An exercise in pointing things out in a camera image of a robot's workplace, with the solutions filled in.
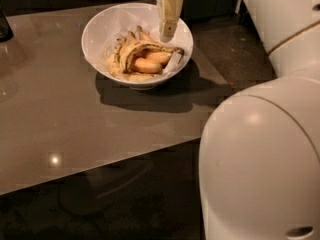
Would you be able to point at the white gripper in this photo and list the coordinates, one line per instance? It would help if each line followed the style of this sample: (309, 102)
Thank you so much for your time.
(169, 12)

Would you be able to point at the orange sausage lower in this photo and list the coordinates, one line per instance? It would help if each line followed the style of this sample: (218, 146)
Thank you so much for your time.
(143, 65)

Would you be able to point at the yellow spotted banana bunch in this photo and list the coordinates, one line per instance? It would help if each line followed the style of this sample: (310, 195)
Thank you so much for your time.
(131, 47)

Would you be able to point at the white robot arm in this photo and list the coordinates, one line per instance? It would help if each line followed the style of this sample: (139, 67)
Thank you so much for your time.
(259, 157)

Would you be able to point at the orange sausage upper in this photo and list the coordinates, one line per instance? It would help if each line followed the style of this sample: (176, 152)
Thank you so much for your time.
(161, 57)

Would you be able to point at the orange sausage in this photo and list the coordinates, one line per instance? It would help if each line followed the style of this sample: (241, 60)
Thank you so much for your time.
(161, 57)
(143, 65)

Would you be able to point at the white paper bowl liner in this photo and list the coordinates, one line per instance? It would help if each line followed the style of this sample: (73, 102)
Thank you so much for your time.
(113, 24)

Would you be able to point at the white ceramic bowl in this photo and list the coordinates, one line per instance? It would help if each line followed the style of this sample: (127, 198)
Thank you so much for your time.
(100, 34)

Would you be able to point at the dark object at table edge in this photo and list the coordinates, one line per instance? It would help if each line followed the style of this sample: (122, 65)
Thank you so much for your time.
(6, 32)

